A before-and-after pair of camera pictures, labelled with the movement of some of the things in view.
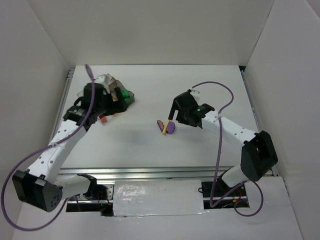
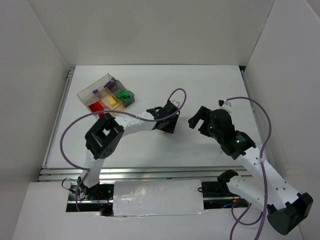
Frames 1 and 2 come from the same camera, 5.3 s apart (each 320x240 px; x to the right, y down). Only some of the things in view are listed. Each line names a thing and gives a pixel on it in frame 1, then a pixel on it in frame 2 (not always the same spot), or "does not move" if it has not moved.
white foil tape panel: x=145 y=198 does not move
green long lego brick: x=125 y=94 does not move
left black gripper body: x=116 y=100 to x=169 y=120
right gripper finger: x=182 y=118 to x=204 y=129
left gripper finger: x=119 y=105 to x=173 y=121
